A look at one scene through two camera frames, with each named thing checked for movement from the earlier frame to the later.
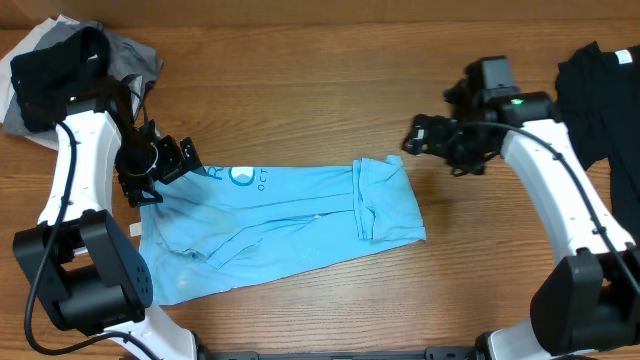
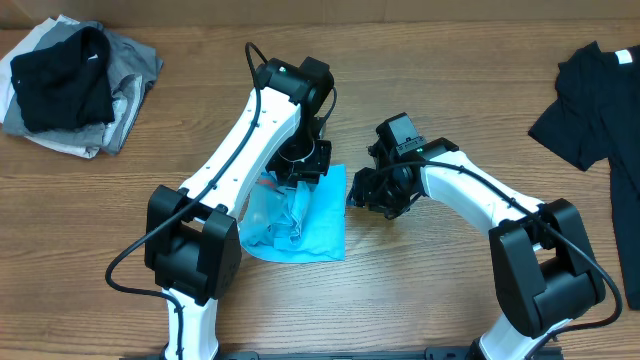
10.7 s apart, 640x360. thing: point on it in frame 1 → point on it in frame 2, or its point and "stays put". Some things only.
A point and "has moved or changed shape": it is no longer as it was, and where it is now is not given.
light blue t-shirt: [215, 226] has moved or changed shape
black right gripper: [436, 130] → [365, 192]
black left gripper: [175, 167] → [311, 174]
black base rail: [434, 353] stays put
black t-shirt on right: [598, 97] stays put
